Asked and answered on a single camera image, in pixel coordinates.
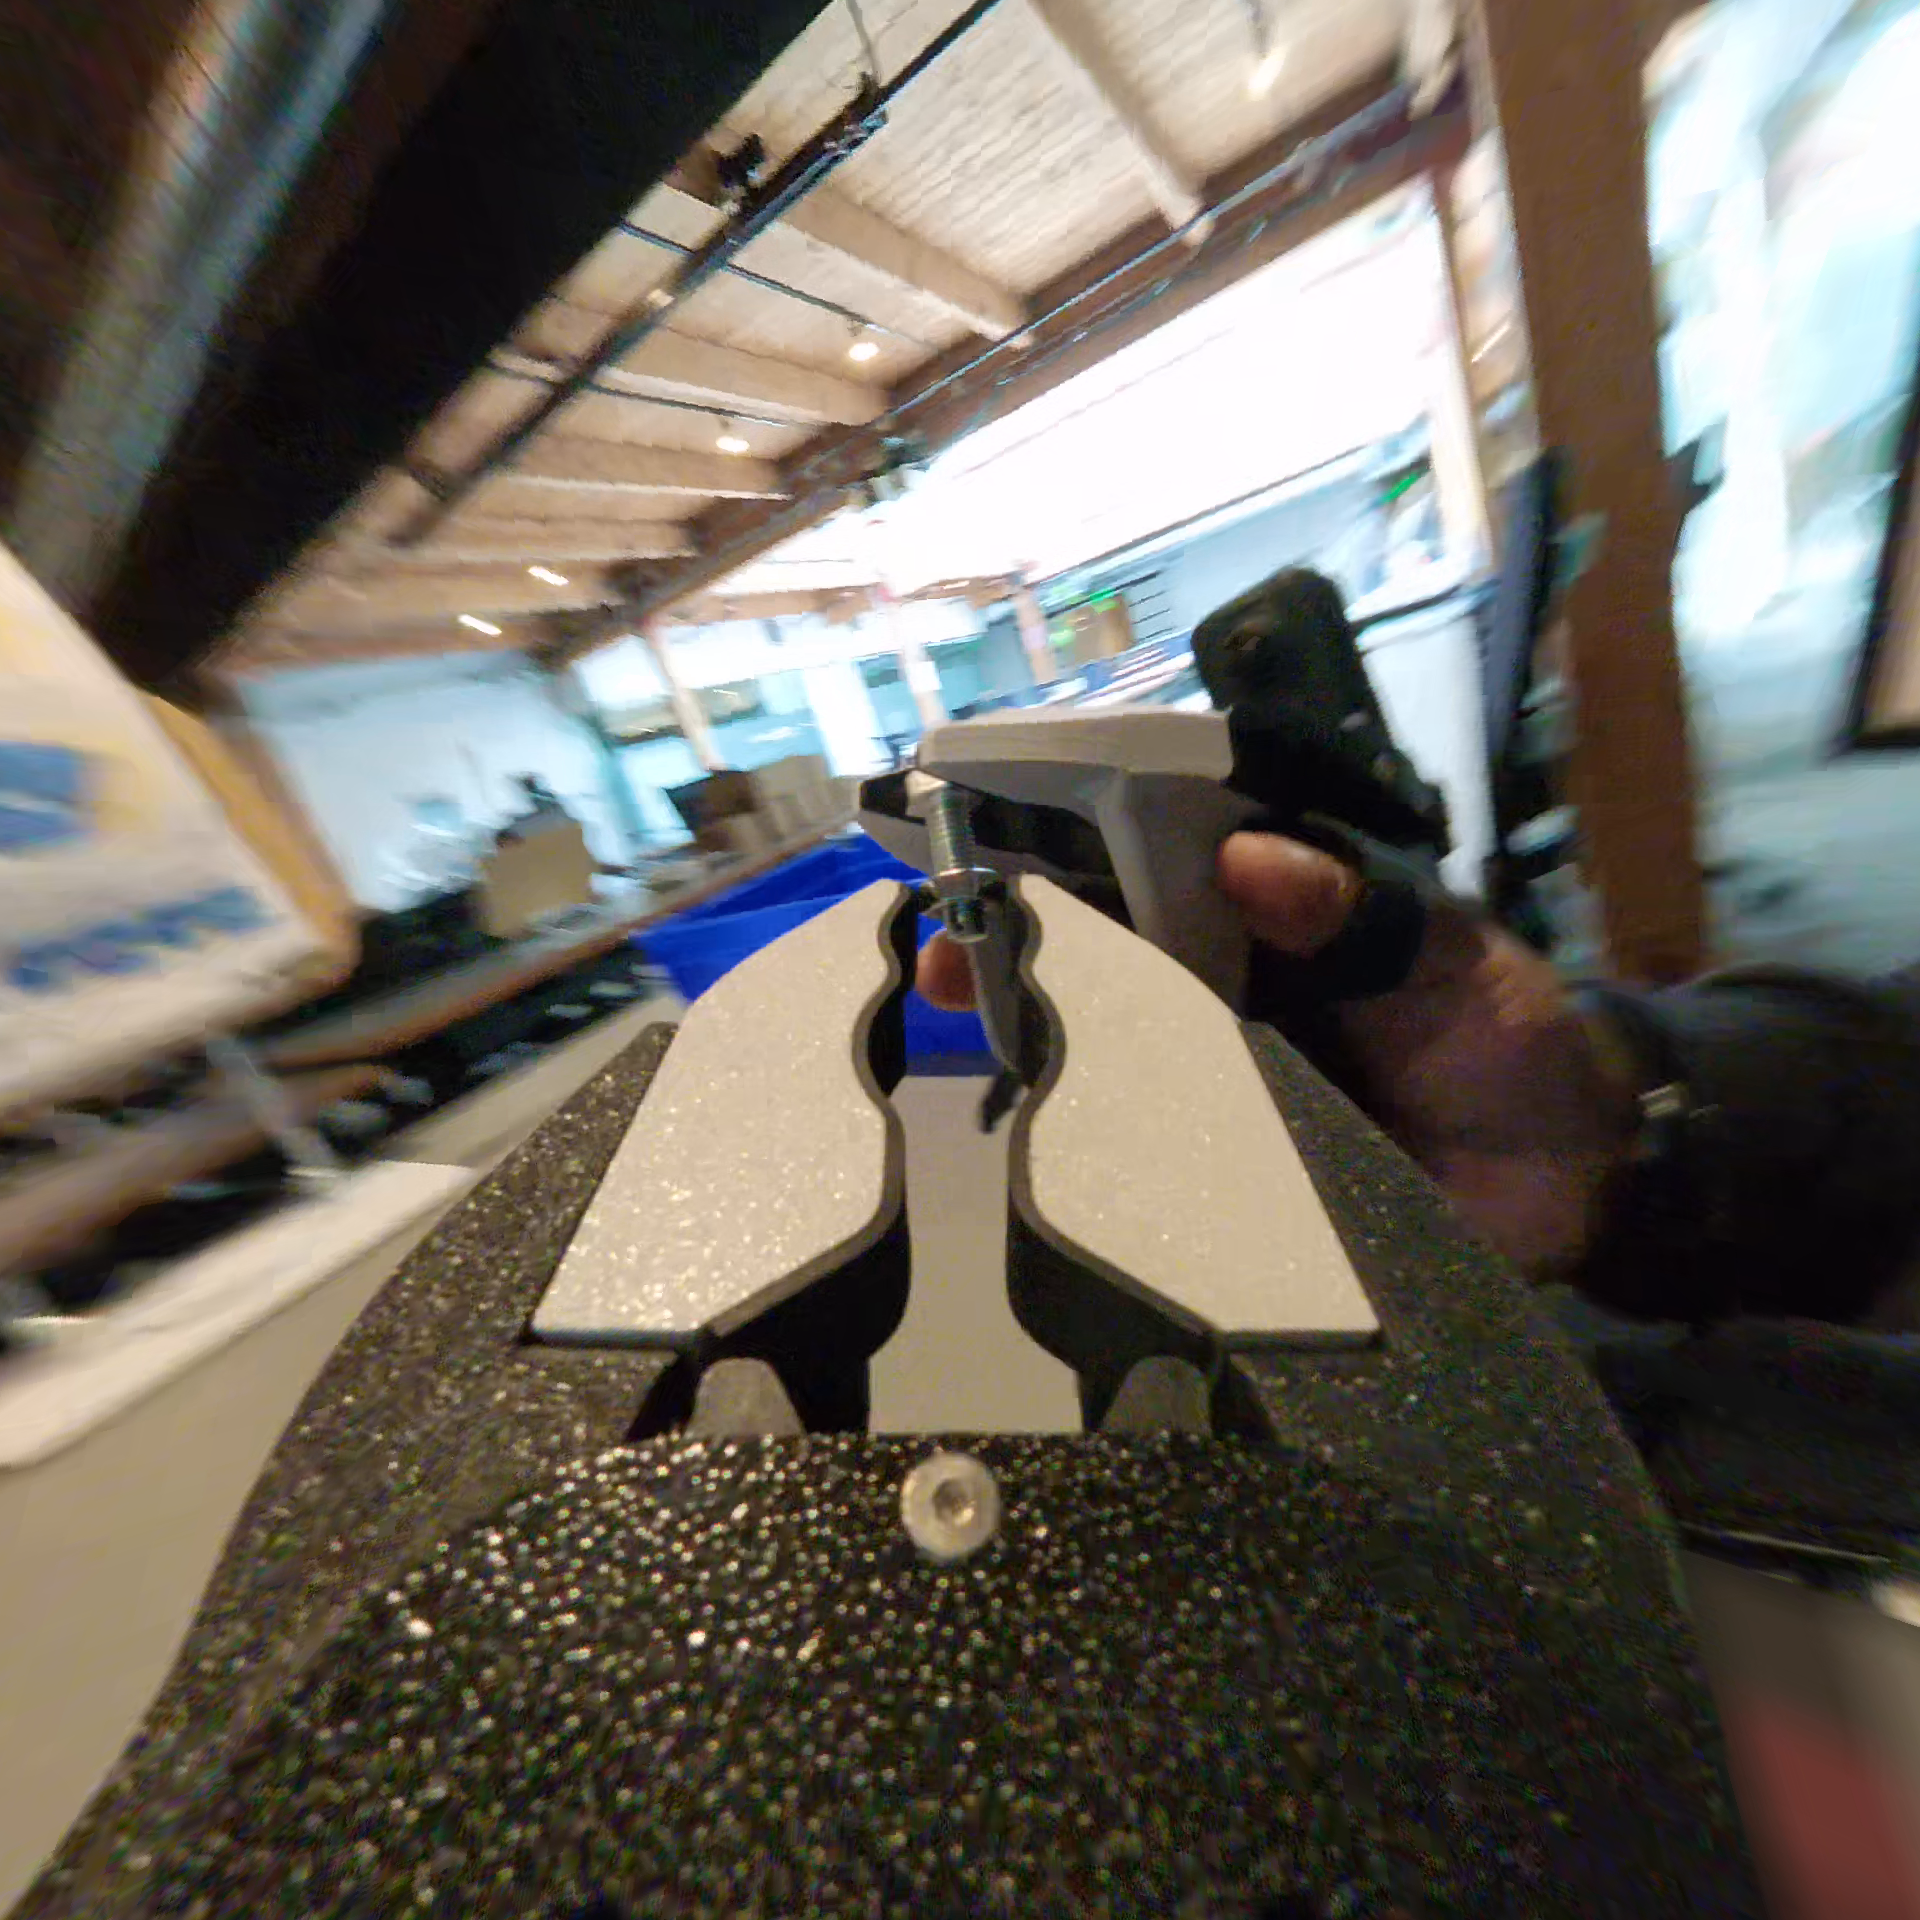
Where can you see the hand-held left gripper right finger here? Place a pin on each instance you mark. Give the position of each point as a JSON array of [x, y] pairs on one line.
[[1188, 1172]]

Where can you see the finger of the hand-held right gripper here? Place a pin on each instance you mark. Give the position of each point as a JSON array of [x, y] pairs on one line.
[[1083, 776]]

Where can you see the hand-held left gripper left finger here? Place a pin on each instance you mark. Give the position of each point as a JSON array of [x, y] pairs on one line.
[[722, 1172]]

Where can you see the metal bolt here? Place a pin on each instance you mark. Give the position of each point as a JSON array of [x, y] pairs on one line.
[[959, 841]]

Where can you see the person's right forearm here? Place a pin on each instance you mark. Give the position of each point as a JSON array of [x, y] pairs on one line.
[[1773, 1172]]

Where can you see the person's right hand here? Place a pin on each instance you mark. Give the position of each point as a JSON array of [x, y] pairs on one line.
[[1471, 1052]]

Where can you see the black mesh office chair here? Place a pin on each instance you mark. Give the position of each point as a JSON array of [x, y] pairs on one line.
[[1533, 662]]

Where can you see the large blue plastic bin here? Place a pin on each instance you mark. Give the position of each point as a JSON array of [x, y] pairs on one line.
[[781, 916]]

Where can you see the cardboard box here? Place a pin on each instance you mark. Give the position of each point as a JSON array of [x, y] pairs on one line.
[[536, 872]]

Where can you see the framed black white poster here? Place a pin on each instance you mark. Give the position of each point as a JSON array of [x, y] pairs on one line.
[[1891, 572]]

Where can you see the white base document stand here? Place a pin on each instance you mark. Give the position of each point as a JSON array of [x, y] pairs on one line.
[[123, 902]]

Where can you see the wooden support post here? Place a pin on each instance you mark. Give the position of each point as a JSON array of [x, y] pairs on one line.
[[1591, 451]]

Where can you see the silver spiral air duct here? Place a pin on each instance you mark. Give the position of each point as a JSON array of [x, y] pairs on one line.
[[181, 271]]

